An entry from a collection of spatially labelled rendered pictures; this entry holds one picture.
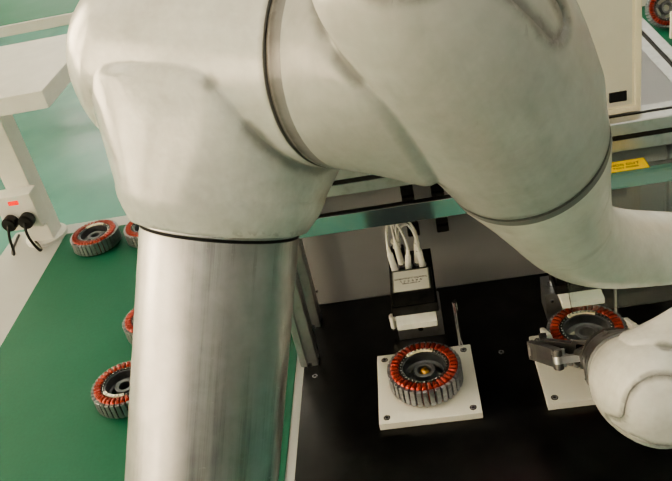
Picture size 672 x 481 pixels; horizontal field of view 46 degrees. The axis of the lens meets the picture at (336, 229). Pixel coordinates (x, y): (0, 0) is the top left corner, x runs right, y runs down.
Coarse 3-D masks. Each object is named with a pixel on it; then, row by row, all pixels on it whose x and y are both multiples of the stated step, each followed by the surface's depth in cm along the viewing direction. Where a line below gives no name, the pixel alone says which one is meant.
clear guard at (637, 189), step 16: (656, 160) 108; (624, 176) 106; (640, 176) 105; (656, 176) 104; (624, 192) 103; (640, 192) 102; (656, 192) 101; (624, 208) 100; (640, 208) 99; (656, 208) 98; (576, 288) 94; (592, 288) 94; (640, 288) 93; (656, 288) 93; (576, 304) 94; (592, 304) 93; (608, 304) 93; (624, 304) 93; (640, 304) 93
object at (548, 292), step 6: (546, 276) 130; (540, 282) 130; (546, 282) 129; (546, 288) 128; (552, 288) 127; (546, 294) 126; (552, 294) 126; (546, 300) 127; (552, 300) 127; (558, 300) 127; (546, 306) 128; (552, 306) 127; (558, 306) 127; (546, 312) 129; (552, 312) 128
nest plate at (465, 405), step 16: (464, 352) 125; (384, 368) 125; (464, 368) 122; (384, 384) 122; (464, 384) 119; (384, 400) 119; (400, 400) 119; (448, 400) 117; (464, 400) 116; (384, 416) 116; (400, 416) 116; (416, 416) 115; (432, 416) 115; (448, 416) 114; (464, 416) 114; (480, 416) 114
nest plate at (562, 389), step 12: (540, 372) 118; (552, 372) 117; (564, 372) 117; (576, 372) 116; (552, 384) 115; (564, 384) 115; (576, 384) 114; (552, 396) 113; (564, 396) 113; (576, 396) 113; (588, 396) 112; (552, 408) 113
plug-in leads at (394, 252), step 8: (408, 224) 123; (392, 232) 125; (400, 232) 122; (416, 232) 124; (392, 240) 128; (400, 240) 128; (416, 240) 122; (392, 248) 129; (400, 248) 129; (408, 248) 122; (416, 248) 123; (392, 256) 124; (400, 256) 126; (408, 256) 123; (416, 256) 126; (392, 264) 124; (400, 264) 127; (408, 264) 124; (416, 264) 127; (424, 264) 124
